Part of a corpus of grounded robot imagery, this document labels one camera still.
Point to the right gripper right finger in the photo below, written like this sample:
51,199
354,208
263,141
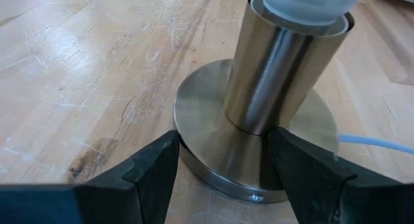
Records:
307,172

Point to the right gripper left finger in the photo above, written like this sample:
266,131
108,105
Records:
152,172

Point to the white lightbulb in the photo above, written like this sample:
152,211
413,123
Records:
310,7

